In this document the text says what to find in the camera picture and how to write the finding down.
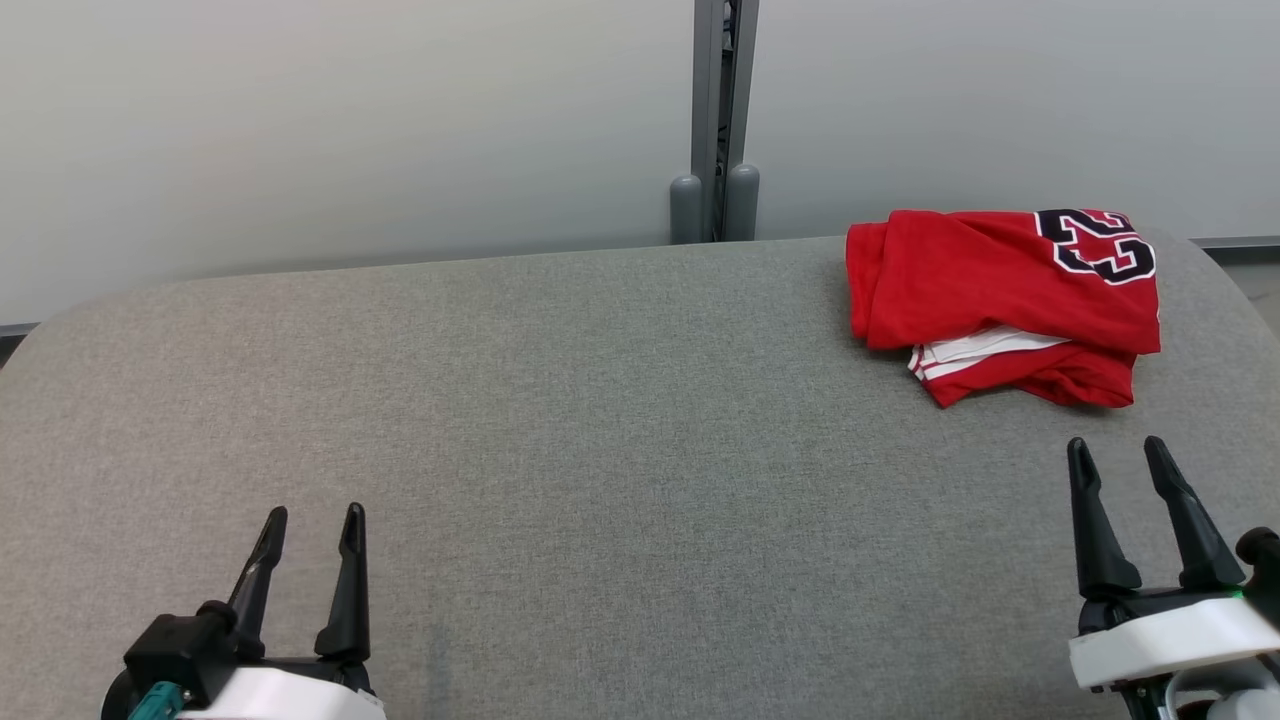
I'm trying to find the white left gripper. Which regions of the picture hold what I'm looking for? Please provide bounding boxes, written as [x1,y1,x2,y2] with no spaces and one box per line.
[178,503,387,720]

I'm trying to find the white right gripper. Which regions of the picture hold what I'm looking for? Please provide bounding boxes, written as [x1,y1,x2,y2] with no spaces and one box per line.
[1066,435,1280,691]

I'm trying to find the red shorts white trim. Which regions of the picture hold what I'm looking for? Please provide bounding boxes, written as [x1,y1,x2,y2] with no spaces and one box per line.
[925,345,1139,410]

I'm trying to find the red T-shirt white sleeves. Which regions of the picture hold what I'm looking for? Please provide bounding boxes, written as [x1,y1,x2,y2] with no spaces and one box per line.
[845,208,1163,383]

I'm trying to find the dark grey baseboard strip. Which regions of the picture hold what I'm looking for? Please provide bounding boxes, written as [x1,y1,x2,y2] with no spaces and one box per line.
[1190,236,1280,264]
[0,322,43,367]

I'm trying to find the grey post with cylinder feet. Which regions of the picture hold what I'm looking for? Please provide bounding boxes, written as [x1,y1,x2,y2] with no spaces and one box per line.
[669,0,761,245]

